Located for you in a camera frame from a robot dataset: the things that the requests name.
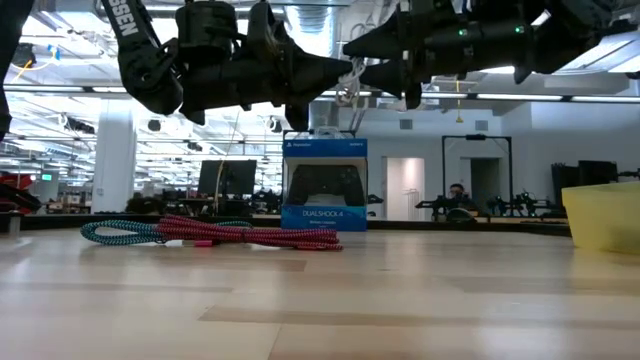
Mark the black background monitor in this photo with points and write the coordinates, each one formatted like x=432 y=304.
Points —
x=227 y=177

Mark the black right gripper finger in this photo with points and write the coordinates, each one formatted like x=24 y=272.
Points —
x=387 y=77
x=380 y=42

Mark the white pillar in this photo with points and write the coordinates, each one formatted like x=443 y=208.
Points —
x=114 y=160

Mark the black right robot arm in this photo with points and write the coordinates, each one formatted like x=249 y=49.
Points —
x=585 y=30

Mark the yellow translucent plastic bin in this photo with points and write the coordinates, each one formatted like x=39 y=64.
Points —
x=605 y=217

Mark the blue game controller box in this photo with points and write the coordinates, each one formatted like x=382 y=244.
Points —
x=325 y=185

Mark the background robot workstation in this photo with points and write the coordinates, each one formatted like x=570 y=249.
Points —
x=520 y=205

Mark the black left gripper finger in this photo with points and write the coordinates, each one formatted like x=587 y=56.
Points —
x=317 y=82
x=320 y=62

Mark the person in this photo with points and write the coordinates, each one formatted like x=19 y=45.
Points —
x=457 y=192

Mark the black background cabinet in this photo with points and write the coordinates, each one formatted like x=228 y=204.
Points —
x=585 y=180

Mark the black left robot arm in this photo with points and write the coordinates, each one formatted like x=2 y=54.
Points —
x=145 y=60

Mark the black tall stand frame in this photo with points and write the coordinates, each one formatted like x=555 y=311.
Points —
x=444 y=170

